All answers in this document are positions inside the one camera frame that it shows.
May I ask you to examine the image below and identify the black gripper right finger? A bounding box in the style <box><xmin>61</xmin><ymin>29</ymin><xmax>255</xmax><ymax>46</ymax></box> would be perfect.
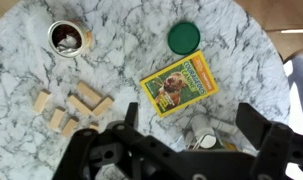
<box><xmin>235</xmin><ymin>102</ymin><xmax>274</xmax><ymax>153</ymax></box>

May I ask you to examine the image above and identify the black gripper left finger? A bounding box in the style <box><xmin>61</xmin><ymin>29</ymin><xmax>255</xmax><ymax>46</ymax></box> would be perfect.
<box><xmin>124</xmin><ymin>101</ymin><xmax>140</xmax><ymax>130</ymax></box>

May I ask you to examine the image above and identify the green round plastic lid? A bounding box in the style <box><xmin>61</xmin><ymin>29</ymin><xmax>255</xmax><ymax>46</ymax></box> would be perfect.
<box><xmin>167</xmin><ymin>21</ymin><xmax>202</xmax><ymax>56</ymax></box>

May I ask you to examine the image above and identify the yellow open tin can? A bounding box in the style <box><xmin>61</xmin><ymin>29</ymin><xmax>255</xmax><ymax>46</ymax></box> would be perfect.
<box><xmin>46</xmin><ymin>19</ymin><xmax>93</xmax><ymax>60</ymax></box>

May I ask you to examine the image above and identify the white tube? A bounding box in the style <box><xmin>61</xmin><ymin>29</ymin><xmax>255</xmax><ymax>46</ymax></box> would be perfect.
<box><xmin>211</xmin><ymin>118</ymin><xmax>239</xmax><ymax>135</ymax></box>

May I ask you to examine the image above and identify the light wooden block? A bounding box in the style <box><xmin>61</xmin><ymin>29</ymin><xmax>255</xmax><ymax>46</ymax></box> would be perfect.
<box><xmin>67</xmin><ymin>93</ymin><xmax>93</xmax><ymax>117</ymax></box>
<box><xmin>49</xmin><ymin>106</ymin><xmax>67</xmax><ymax>131</ymax></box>
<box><xmin>76</xmin><ymin>81</ymin><xmax>103</xmax><ymax>106</ymax></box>
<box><xmin>33</xmin><ymin>88</ymin><xmax>52</xmax><ymax>115</ymax></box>
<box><xmin>88</xmin><ymin>122</ymin><xmax>100</xmax><ymax>132</ymax></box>
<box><xmin>91</xmin><ymin>96</ymin><xmax>115</xmax><ymax>117</ymax></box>
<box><xmin>61</xmin><ymin>116</ymin><xmax>80</xmax><ymax>138</ymax></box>

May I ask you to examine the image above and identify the bottles cluster on table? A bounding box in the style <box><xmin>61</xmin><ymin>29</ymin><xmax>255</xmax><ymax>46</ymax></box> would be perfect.
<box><xmin>182</xmin><ymin>111</ymin><xmax>255</xmax><ymax>158</ymax></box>

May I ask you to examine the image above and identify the yellow dog picture book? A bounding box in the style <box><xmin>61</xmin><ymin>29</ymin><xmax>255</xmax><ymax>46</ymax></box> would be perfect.
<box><xmin>139</xmin><ymin>49</ymin><xmax>220</xmax><ymax>119</ymax></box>

